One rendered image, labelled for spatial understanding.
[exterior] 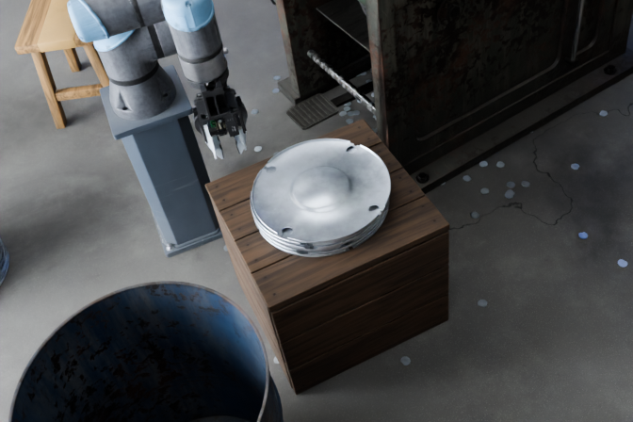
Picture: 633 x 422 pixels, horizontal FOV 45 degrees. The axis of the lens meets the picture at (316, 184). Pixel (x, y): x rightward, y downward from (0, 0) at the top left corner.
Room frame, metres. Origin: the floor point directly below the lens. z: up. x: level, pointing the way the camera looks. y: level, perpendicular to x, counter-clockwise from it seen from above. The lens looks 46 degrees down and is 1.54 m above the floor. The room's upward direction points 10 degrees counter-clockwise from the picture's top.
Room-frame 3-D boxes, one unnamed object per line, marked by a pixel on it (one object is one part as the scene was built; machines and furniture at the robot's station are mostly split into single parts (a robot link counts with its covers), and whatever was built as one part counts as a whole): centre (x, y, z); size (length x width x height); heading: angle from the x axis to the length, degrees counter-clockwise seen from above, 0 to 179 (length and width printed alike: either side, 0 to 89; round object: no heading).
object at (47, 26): (2.07, 0.66, 0.16); 0.34 x 0.24 x 0.34; 176
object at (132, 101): (1.41, 0.36, 0.50); 0.15 x 0.15 x 0.10
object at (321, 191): (1.08, -0.01, 0.40); 0.29 x 0.29 x 0.01
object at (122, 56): (1.41, 0.35, 0.62); 0.13 x 0.12 x 0.14; 101
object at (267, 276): (1.08, 0.00, 0.18); 0.40 x 0.38 x 0.35; 108
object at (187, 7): (1.05, 0.15, 0.87); 0.09 x 0.08 x 0.11; 11
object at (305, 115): (1.69, -0.24, 0.14); 0.59 x 0.10 x 0.05; 115
